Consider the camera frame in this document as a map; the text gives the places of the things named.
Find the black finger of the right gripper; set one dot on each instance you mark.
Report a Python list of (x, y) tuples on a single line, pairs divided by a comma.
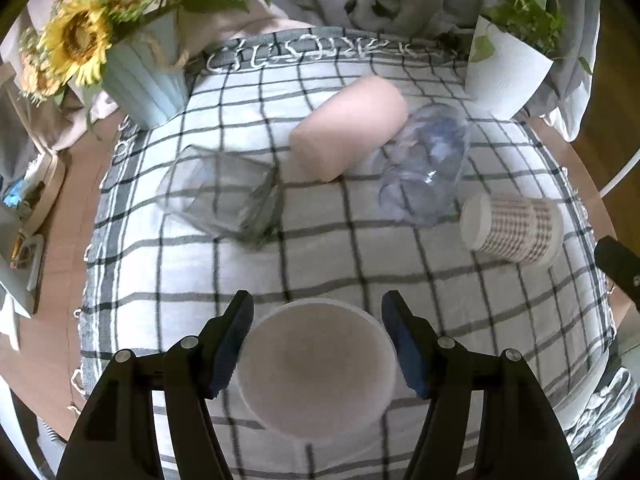
[(620, 265)]

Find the square smoky glass cup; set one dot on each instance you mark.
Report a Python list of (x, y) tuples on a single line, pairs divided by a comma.
[(223, 194)]

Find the patterned white paper cup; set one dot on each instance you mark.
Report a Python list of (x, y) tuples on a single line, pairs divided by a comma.
[(514, 228)]

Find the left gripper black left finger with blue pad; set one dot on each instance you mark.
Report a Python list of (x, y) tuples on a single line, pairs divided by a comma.
[(114, 437)]

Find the pink beige fabric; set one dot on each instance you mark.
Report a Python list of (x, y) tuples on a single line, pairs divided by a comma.
[(54, 125)]

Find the round wooden mirror stand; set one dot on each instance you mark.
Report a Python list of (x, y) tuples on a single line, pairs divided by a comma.
[(31, 198)]

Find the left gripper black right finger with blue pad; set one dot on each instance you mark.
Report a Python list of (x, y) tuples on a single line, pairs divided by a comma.
[(520, 436)]

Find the black white checkered cloth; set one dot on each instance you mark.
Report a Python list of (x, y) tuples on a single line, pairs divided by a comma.
[(153, 280)]

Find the white plant pot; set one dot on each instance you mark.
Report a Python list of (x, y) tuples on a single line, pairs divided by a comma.
[(503, 72)]

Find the yellow sunflower bouquet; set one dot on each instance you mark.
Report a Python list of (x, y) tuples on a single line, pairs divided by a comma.
[(72, 46)]

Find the pink cup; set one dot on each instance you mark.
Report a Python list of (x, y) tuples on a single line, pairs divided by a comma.
[(345, 129)]

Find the light blue flower pot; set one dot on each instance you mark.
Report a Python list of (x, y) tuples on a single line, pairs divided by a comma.
[(144, 73)]

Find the clear blue plastic cup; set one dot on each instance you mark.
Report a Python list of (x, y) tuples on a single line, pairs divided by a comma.
[(422, 167)]

